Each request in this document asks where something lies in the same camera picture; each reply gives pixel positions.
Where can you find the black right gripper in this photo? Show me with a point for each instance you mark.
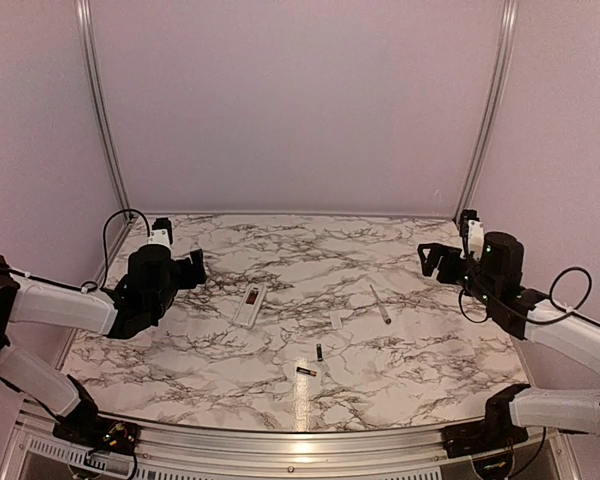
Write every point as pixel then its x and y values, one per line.
pixel 438 250

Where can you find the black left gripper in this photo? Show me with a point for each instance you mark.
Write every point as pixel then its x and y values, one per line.
pixel 191 278

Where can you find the white remote control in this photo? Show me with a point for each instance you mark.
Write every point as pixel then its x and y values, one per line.
pixel 250 305

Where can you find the white battery cover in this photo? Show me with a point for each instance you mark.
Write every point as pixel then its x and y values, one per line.
pixel 336 321

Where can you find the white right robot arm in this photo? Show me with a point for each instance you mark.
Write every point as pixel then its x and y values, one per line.
pixel 560 346

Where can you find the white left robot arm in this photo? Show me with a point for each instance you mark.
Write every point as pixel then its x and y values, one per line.
pixel 29 300

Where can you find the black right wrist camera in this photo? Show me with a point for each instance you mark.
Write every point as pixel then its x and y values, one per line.
pixel 472 233

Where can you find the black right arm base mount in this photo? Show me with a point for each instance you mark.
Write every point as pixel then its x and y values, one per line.
pixel 494 431

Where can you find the aluminium front frame rail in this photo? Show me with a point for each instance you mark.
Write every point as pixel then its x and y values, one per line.
pixel 165 451

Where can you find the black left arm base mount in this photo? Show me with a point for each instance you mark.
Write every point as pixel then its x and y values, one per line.
pixel 85 426

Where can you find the aluminium frame corner post right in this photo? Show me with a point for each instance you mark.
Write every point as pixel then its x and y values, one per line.
pixel 495 94

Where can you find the aluminium frame corner post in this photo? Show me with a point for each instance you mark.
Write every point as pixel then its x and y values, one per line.
pixel 88 45
pixel 495 94

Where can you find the aluminium frame corner post left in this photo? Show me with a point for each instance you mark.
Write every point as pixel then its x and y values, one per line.
pixel 88 45

